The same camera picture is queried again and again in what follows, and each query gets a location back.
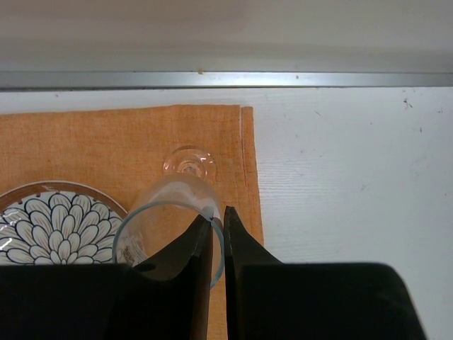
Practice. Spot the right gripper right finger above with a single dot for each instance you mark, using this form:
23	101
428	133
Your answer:
246	264

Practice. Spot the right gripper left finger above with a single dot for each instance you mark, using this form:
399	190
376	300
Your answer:
168	295

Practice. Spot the orange cloth napkin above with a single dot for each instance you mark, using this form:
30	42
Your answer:
118	152

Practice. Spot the aluminium frame rail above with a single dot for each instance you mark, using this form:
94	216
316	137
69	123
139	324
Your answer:
93	81

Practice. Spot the clear wine glass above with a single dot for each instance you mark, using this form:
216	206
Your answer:
167	208

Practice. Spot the floral patterned plate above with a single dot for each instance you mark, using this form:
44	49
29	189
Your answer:
58	223

